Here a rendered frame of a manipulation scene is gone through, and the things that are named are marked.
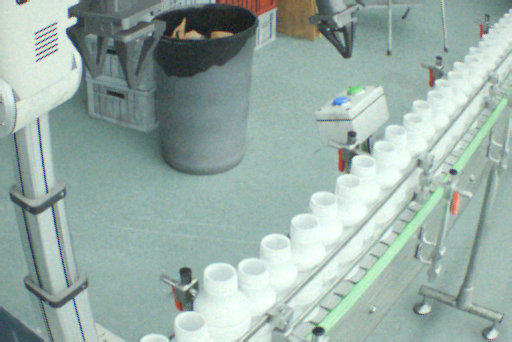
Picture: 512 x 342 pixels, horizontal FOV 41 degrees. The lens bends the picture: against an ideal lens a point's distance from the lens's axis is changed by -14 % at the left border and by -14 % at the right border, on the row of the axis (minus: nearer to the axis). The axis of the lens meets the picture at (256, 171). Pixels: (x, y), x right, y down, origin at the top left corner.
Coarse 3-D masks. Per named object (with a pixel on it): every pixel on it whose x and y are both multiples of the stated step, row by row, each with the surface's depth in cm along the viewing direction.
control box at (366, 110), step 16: (336, 96) 147; (352, 96) 145; (368, 96) 142; (320, 112) 141; (336, 112) 139; (352, 112) 138; (368, 112) 142; (384, 112) 147; (320, 128) 143; (336, 128) 140; (352, 128) 138; (368, 128) 142; (368, 144) 150
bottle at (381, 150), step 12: (384, 144) 120; (372, 156) 120; (384, 156) 117; (384, 168) 118; (396, 168) 120; (384, 180) 118; (396, 180) 119; (384, 192) 119; (396, 192) 121; (384, 204) 121; (384, 216) 122
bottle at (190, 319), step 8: (184, 312) 86; (192, 312) 86; (176, 320) 85; (184, 320) 87; (192, 320) 87; (200, 320) 86; (176, 328) 85; (184, 328) 87; (192, 328) 88; (200, 328) 87; (176, 336) 85; (184, 336) 84; (192, 336) 84; (200, 336) 84; (208, 336) 88
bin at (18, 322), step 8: (0, 304) 115; (0, 312) 116; (8, 312) 114; (0, 320) 118; (8, 320) 116; (16, 320) 113; (0, 328) 121; (8, 328) 118; (16, 328) 115; (24, 328) 112; (32, 328) 111; (0, 336) 123; (8, 336) 120; (16, 336) 117; (24, 336) 114; (32, 336) 112; (40, 336) 109
